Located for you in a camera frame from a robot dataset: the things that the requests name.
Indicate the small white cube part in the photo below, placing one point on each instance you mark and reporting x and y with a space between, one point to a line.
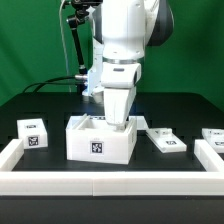
33 133

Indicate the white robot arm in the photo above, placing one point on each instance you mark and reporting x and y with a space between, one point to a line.
122 29

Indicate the white cabinet door panel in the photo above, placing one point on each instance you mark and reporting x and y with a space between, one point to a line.
165 140

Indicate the white U-shaped border frame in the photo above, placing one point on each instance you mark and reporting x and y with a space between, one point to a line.
208 182

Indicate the white fiducial marker sheet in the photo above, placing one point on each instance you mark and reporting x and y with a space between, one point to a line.
141 122

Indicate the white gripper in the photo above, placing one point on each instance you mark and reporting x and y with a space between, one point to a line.
119 82

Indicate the white cabinet body box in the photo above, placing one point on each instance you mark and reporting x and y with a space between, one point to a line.
90 138

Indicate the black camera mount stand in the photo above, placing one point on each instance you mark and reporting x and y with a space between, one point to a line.
78 18

